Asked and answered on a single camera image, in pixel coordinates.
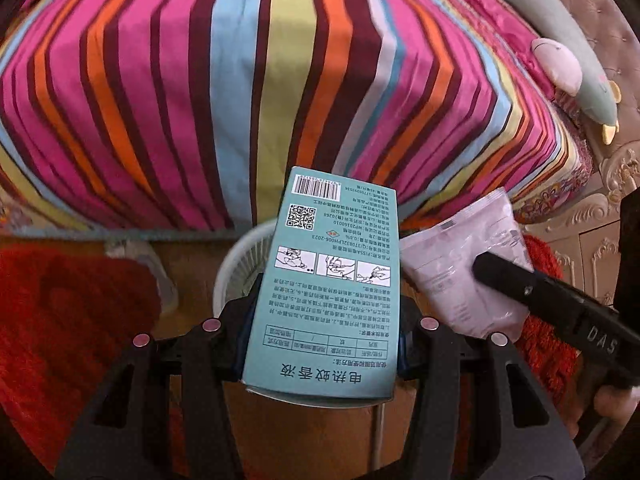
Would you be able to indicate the striped colourful bed sheet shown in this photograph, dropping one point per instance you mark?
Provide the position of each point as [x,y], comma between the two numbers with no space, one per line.
[200,85]

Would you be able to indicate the long teal plush toy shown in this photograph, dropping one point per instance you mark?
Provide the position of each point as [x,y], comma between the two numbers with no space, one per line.
[592,95]

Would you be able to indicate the cream ornate bed frame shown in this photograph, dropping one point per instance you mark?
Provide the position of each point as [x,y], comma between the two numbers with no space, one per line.
[575,240]

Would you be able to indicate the pink pillow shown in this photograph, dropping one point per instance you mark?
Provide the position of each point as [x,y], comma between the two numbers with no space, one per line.
[500,35]

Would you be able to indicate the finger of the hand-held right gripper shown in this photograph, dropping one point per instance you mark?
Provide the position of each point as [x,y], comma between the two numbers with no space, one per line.
[525,290]

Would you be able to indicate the white soft plastic packet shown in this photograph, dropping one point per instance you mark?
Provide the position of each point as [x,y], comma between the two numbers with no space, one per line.
[440,270]

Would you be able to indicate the white bed leg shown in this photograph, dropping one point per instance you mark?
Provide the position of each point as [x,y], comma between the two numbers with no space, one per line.
[150,270]

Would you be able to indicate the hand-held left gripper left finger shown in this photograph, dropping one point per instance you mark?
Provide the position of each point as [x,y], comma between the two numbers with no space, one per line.
[215,355]

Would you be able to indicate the red shaggy rug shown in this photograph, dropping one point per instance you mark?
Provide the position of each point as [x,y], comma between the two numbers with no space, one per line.
[75,335]

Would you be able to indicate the beige tufted headboard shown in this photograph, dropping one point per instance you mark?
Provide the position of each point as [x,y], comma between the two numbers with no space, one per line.
[600,20]

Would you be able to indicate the teal cardboard box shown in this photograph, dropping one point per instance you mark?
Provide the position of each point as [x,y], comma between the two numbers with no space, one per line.
[325,300]

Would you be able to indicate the person's right hand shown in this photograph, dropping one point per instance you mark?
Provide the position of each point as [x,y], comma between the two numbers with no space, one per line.
[620,404]

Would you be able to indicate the white mesh plastic basket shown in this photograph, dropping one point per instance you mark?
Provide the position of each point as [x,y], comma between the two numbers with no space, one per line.
[235,265]

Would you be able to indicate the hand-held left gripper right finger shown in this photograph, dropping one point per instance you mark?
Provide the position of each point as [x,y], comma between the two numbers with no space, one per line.
[425,355]

